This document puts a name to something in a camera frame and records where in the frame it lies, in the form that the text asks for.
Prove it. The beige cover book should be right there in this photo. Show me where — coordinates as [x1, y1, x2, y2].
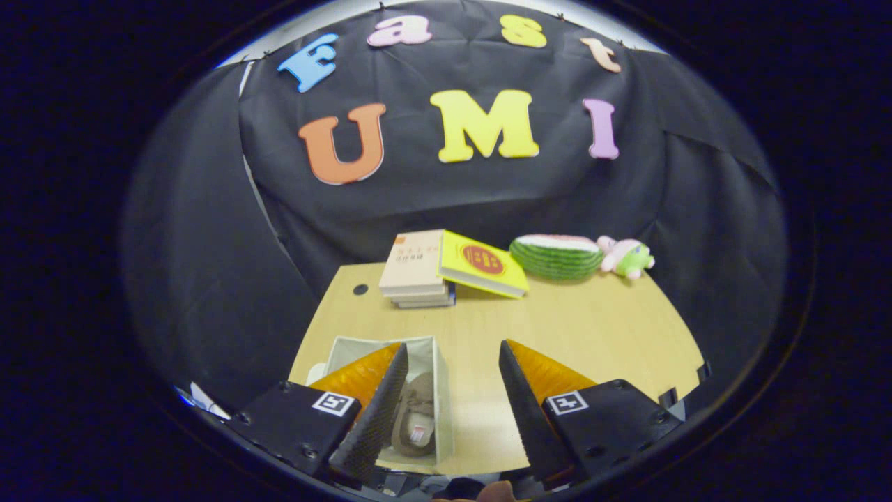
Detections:
[378, 229, 447, 297]

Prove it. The white paper sheet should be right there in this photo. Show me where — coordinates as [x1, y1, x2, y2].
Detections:
[188, 382, 231, 420]

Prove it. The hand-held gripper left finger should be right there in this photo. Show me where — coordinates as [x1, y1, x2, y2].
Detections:
[229, 342, 410, 487]

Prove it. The pale book blue cover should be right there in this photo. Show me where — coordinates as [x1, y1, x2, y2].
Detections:
[392, 296, 457, 310]

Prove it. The yellow book red label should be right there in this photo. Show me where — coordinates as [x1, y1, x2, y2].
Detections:
[437, 229, 530, 300]

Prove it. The brown felt shoe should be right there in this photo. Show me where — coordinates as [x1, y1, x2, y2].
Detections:
[390, 372, 438, 459]

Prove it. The cream fabric storage box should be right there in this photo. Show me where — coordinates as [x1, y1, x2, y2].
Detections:
[307, 336, 455, 466]

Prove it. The pink green plush toy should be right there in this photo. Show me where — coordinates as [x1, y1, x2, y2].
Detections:
[597, 235, 656, 281]

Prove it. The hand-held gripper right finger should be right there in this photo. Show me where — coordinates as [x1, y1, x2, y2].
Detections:
[498, 339, 685, 489]

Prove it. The green striped watermelon toy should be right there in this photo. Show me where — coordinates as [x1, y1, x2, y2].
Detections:
[509, 234, 606, 282]

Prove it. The thin pale book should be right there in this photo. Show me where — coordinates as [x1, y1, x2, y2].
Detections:
[385, 287, 454, 303]

